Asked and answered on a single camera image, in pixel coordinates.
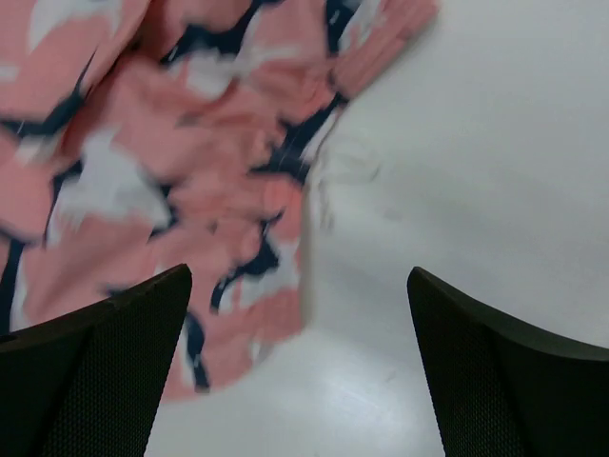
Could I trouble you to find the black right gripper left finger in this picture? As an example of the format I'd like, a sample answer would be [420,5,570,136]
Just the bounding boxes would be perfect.
[1,265,192,456]

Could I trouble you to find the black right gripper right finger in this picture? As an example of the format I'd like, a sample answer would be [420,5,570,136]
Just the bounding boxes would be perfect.
[406,267,608,456]

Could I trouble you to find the pink shark print shorts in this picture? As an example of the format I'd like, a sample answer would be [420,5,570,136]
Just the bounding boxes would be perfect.
[1,1,438,400]

